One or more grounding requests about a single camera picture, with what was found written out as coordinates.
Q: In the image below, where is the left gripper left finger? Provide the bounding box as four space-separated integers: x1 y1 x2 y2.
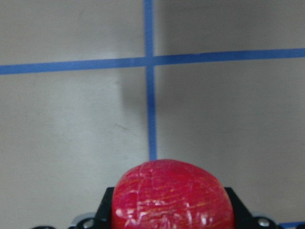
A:
94 187 114 229

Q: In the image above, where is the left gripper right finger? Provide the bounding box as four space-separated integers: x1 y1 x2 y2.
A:
224 187 260 229

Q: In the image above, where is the red apple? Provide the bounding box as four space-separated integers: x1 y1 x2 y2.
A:
111 159 235 229

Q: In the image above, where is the brown paper table cover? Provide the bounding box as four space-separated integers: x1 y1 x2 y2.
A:
0 0 305 229

